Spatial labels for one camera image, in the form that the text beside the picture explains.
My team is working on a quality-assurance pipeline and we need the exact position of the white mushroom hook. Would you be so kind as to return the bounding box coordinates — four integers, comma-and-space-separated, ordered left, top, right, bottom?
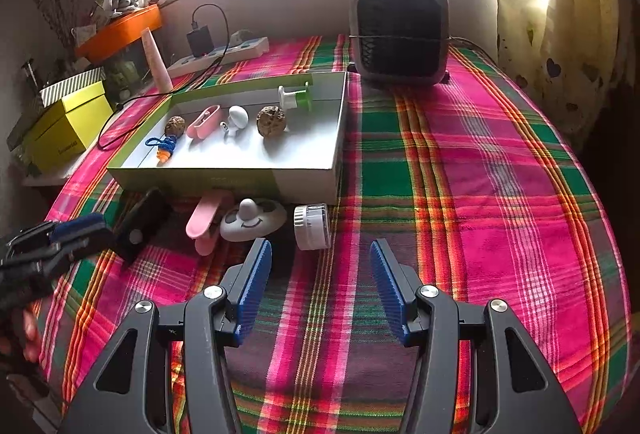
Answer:
220, 105, 250, 136

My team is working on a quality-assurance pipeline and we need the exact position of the green white shallow box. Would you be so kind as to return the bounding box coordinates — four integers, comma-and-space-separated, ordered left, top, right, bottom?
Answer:
107, 72, 347, 205

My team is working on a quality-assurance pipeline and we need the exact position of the plaid pink green blanket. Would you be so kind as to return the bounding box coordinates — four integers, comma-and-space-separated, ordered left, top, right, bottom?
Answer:
36, 49, 639, 433

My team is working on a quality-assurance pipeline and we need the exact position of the white power strip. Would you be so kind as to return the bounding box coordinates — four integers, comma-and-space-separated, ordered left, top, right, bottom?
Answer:
167, 37, 269, 78

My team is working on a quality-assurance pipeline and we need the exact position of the black battery charger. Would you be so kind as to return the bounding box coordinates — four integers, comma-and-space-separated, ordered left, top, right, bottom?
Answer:
113, 188, 172, 265

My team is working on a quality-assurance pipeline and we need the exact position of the pink tall tube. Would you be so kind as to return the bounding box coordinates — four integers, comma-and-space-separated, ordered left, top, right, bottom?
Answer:
141, 27, 174, 94

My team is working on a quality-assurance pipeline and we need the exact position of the walnut keychain blue cord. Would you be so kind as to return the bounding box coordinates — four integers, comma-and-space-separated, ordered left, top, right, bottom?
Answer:
144, 115, 187, 167

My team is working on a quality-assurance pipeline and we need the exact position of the grey black space heater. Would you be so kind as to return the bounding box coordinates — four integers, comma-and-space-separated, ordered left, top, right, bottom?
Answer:
349, 0, 450, 86

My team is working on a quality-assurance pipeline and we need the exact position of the brown walnut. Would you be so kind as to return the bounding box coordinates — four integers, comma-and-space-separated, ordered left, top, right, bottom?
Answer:
256, 105, 286, 139

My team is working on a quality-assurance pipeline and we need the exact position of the white smiley round hook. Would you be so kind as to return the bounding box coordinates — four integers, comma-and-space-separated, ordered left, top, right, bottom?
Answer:
219, 198, 286, 243

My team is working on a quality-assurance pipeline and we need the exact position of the pink white clip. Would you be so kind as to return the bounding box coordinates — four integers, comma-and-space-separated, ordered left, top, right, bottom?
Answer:
186, 105, 222, 141

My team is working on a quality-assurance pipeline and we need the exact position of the white green spool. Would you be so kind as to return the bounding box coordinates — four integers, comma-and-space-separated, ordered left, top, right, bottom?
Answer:
278, 82, 312, 111

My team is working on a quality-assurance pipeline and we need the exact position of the orange tray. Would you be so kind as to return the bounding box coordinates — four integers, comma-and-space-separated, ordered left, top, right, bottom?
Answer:
75, 4, 162, 65

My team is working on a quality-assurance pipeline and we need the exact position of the black charger cable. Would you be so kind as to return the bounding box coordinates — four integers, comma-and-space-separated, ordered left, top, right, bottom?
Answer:
95, 2, 232, 153

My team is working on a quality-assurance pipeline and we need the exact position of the black charger adapter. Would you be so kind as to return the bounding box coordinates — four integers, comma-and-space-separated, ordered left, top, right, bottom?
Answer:
186, 25, 215, 57

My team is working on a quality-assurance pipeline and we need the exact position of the yellow box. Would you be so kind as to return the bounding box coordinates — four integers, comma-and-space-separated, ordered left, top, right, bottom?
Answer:
23, 80, 113, 173

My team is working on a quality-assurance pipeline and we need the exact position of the pink nail clipper case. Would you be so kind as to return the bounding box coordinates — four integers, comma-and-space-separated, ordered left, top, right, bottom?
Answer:
186, 189, 233, 257

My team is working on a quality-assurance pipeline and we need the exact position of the yellow heart curtain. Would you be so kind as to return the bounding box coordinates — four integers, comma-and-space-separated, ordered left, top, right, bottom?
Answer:
497, 0, 636, 150

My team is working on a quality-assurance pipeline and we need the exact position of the left hand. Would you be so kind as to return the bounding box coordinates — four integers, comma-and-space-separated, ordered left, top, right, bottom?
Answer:
1, 309, 41, 364

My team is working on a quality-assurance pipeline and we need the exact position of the striped white box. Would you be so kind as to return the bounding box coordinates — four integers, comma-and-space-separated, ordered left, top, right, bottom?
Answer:
37, 67, 105, 108

